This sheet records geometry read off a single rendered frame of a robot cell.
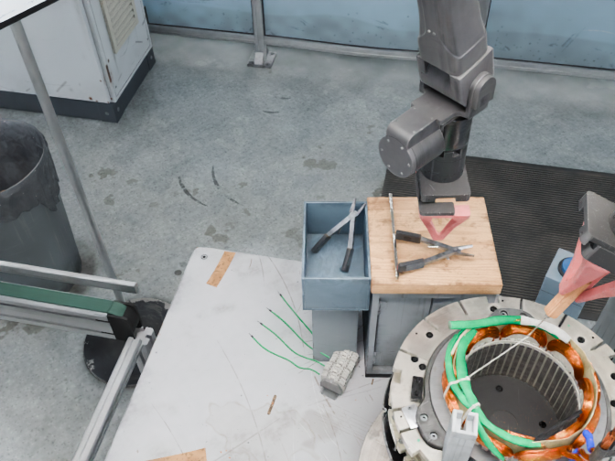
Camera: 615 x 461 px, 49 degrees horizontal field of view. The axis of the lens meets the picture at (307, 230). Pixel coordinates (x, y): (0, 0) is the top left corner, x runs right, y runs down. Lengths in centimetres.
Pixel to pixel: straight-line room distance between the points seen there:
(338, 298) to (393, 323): 12
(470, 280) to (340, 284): 20
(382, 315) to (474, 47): 51
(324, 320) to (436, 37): 58
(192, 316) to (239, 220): 126
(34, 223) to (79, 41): 97
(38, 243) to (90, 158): 79
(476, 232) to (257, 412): 50
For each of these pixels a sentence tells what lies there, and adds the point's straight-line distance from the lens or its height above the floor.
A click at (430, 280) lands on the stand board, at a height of 106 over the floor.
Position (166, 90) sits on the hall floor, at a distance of 329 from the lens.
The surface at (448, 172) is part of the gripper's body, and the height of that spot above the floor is 128.
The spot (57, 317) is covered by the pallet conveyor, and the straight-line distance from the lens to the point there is 153.
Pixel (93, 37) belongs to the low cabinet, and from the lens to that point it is 293.
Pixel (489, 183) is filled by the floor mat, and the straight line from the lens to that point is 278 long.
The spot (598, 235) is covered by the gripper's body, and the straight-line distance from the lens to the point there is 65.
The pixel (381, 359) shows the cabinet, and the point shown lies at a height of 83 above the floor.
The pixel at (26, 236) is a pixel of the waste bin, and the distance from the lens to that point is 225.
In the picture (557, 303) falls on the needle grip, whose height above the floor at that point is 132.
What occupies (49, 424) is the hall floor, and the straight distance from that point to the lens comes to 225.
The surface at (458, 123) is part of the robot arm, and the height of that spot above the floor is 136.
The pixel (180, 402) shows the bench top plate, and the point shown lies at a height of 78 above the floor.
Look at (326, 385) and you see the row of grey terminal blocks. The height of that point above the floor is 80.
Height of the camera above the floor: 189
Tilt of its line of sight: 48 degrees down
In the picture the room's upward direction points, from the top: 2 degrees counter-clockwise
